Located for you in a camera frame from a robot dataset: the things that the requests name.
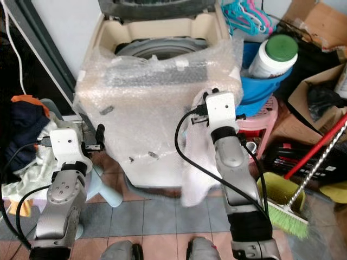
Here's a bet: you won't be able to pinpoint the green broom brush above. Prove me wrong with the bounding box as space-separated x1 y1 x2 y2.
265 197 310 240

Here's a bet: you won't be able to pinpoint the grey robot foot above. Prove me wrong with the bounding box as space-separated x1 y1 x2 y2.
100 240 145 260
187 236 229 260

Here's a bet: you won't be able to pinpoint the large open cardboard box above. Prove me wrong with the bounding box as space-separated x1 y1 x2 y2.
281 0 347 56

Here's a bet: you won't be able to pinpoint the white wall cable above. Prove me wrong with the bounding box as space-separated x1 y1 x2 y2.
4 0 29 94

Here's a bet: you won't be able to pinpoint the white cloth garment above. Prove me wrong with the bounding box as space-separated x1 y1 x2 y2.
181 87 224 208

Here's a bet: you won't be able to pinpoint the black case with red trim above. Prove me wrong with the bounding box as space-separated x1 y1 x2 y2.
262 141 347 183

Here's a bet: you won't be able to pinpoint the silver spiral metal handle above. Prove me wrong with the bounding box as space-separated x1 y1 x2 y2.
287 138 347 211

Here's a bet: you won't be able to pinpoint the cardboard box with black bag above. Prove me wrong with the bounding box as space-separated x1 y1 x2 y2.
287 63 347 137

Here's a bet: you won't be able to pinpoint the grey right robot foot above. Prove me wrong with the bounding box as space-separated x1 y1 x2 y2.
187 236 229 260

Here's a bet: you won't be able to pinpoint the pink plastic stool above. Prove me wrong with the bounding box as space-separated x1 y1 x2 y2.
235 97 279 146

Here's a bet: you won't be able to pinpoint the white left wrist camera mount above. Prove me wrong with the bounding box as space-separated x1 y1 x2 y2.
50 128 88 168

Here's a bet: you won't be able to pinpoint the white bottle with green cap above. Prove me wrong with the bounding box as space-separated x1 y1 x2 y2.
248 34 299 80

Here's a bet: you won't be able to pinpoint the dark grey door frame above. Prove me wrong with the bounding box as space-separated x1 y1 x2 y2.
2 0 83 119

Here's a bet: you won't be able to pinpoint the orange cloth item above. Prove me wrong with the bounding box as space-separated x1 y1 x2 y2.
10 94 50 115

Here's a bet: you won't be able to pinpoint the red broom handle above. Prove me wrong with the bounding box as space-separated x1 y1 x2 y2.
284 113 347 180

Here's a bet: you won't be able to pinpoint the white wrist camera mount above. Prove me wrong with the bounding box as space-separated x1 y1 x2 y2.
204 92 238 131
50 128 88 168

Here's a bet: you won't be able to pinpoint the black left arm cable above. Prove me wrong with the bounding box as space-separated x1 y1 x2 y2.
0 140 56 251

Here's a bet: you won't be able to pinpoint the white and green towel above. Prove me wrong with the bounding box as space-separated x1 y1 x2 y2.
2 130 59 200

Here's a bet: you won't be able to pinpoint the blue plastic basin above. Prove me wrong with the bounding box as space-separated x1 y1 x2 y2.
241 42 291 107

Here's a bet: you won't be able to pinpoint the teal and pink clothes hangers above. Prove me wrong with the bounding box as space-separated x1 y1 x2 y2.
221 0 275 36

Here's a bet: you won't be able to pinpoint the grey left robot foot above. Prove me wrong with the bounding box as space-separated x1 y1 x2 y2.
100 240 145 260

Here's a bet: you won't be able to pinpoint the navy blue garment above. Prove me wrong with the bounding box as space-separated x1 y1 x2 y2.
10 101 53 165

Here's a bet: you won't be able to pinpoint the beige top-load washing machine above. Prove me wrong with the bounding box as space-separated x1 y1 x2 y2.
75 0 246 190

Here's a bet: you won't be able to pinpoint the light blue plastic stool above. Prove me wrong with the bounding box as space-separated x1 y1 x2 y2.
86 161 124 209

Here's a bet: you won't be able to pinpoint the yellow-green dustpan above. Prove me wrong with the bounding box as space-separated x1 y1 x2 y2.
256 172 308 217

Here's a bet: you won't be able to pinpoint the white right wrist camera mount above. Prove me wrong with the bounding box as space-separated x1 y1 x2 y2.
204 92 238 131

